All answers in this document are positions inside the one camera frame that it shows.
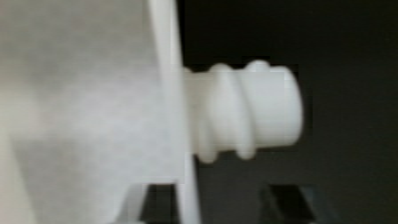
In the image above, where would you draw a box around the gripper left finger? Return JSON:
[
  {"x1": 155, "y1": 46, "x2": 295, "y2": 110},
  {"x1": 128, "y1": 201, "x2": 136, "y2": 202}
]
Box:
[{"x1": 118, "y1": 183, "x2": 150, "y2": 224}]

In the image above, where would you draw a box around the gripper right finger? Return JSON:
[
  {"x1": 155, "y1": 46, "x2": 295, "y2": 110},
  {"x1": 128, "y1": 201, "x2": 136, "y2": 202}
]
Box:
[{"x1": 260, "y1": 184, "x2": 333, "y2": 224}]

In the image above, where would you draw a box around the white cabinet body box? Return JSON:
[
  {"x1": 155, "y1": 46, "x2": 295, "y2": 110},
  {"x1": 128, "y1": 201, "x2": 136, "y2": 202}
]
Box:
[{"x1": 0, "y1": 0, "x2": 303, "y2": 224}]

